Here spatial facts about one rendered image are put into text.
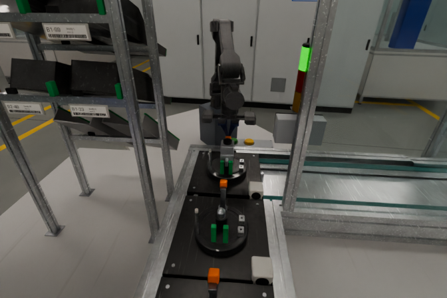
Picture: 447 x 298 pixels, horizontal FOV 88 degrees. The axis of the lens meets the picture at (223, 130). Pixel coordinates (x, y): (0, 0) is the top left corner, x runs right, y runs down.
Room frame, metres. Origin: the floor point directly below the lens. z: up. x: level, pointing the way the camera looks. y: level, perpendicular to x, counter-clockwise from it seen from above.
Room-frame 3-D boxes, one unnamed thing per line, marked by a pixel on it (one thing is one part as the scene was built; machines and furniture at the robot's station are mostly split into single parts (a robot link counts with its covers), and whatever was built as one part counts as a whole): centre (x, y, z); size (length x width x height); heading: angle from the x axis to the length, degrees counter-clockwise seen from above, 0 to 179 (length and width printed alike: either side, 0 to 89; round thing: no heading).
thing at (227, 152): (0.65, -0.01, 1.06); 0.08 x 0.04 x 0.07; 176
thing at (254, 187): (0.56, -0.10, 0.97); 0.05 x 0.05 x 0.04; 86
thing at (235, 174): (0.66, -0.01, 0.98); 0.14 x 0.14 x 0.02
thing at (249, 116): (0.74, -0.02, 1.17); 0.19 x 0.06 x 0.08; 86
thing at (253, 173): (0.66, -0.01, 0.96); 0.24 x 0.24 x 0.02; 86
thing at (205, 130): (1.05, 0.03, 0.96); 0.14 x 0.14 x 0.20; 37
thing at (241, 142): (0.87, -0.11, 0.93); 0.21 x 0.07 x 0.06; 86
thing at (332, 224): (0.62, -0.31, 0.91); 0.84 x 0.28 x 0.10; 86
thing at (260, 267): (0.41, 0.00, 1.01); 0.24 x 0.24 x 0.13; 86
